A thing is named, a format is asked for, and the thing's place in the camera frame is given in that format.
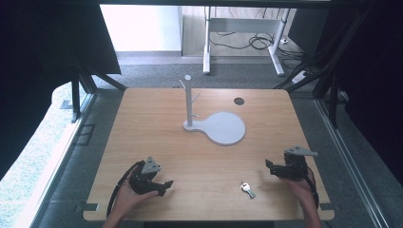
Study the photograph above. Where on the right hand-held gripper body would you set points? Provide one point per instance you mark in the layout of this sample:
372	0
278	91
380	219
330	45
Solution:
294	169

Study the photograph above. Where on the white power strip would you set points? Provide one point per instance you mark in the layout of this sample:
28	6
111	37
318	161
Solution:
299	77

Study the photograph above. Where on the white desk frame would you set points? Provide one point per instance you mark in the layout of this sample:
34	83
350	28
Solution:
244	25

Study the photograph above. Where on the person's left hand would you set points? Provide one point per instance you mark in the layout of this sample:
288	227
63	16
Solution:
128	199

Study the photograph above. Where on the person's right hand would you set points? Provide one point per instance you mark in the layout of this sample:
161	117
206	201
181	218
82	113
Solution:
304	191

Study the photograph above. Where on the aluminium rail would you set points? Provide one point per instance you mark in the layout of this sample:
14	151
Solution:
348	158

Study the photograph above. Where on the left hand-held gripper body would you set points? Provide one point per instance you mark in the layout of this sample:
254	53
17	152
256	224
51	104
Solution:
144	185

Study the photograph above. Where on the black curtain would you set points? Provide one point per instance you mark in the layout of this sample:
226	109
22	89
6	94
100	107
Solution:
374	79
38	63

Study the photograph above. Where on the silver key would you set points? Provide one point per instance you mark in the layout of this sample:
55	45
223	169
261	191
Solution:
248	190

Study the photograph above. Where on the black metal stand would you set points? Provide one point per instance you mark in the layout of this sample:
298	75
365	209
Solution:
329	76
82	85

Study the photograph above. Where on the white key stand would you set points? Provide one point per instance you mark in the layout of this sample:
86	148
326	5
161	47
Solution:
221	126

